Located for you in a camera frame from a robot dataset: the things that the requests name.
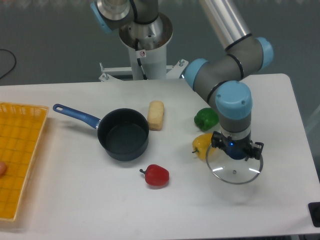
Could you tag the black device at table edge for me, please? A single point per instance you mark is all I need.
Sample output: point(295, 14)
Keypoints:
point(314, 210)

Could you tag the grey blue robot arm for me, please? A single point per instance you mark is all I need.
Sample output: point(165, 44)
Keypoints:
point(219, 84)

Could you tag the glass lid blue knob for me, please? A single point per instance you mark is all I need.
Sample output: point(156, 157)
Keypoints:
point(232, 171)

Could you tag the yellow bell pepper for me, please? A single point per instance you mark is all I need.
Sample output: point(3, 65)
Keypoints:
point(201, 144)

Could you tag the yellow woven tray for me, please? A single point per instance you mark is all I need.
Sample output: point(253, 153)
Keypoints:
point(21, 126)

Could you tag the dark saucepan blue handle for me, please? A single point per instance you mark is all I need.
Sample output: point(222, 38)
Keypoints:
point(123, 132)

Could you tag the green bell pepper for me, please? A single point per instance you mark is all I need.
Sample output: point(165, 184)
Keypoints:
point(206, 118)

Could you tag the red bell pepper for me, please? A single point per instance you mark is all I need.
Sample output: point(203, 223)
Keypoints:
point(156, 175)

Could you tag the beige bread loaf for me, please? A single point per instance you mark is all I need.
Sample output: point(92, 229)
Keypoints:
point(155, 117)

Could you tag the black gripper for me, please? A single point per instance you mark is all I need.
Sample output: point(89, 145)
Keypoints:
point(237, 149)

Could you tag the fingertip at left edge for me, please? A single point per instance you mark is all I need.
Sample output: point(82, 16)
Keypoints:
point(3, 168)

